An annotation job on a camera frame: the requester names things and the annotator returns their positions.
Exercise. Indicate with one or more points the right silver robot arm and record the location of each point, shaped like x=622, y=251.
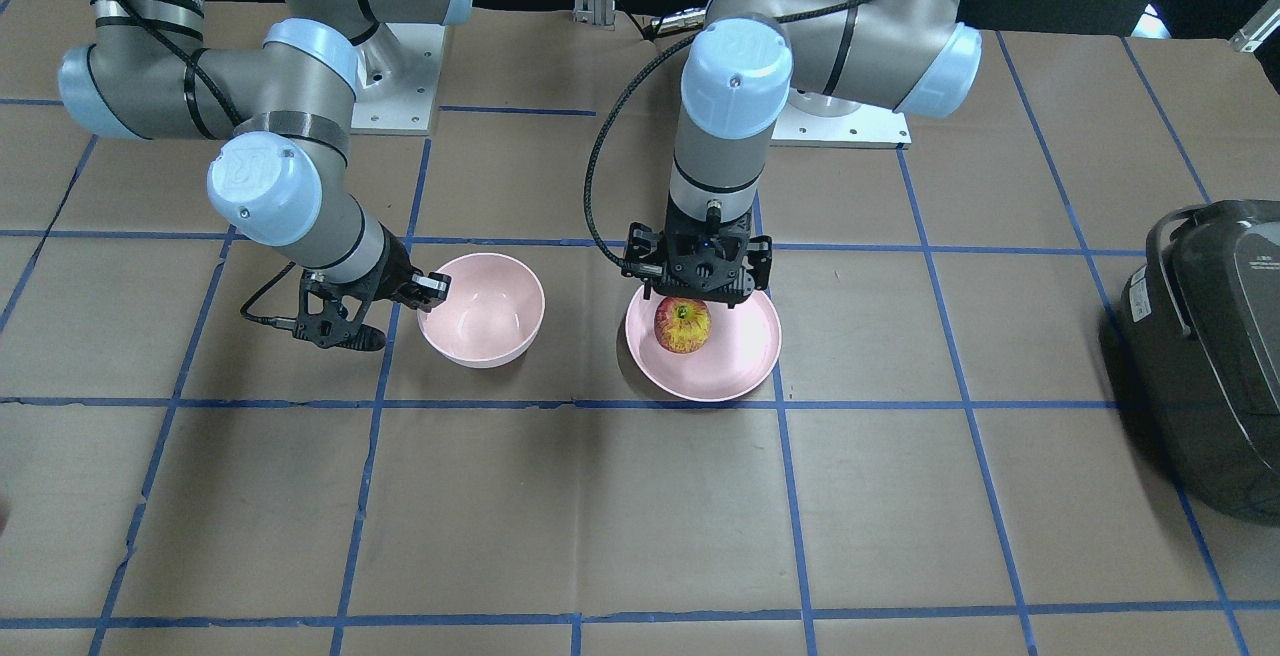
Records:
x=281, y=113

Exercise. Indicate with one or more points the dark grey rice cooker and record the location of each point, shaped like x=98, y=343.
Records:
x=1201, y=317

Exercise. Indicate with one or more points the pink plate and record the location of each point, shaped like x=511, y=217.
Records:
x=743, y=347

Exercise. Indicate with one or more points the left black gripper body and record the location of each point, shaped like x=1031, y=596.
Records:
x=641, y=253

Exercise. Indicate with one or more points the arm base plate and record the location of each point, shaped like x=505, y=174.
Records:
x=399, y=72
x=810, y=119

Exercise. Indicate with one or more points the red yellow apple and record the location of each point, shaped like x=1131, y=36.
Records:
x=682, y=325

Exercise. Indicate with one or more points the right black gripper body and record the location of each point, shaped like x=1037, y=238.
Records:
x=393, y=274

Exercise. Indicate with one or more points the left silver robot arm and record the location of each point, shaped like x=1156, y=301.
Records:
x=907, y=56

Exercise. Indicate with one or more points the pink bowl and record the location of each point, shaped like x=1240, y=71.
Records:
x=493, y=311

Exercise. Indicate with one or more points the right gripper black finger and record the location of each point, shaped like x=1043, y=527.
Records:
x=423, y=292

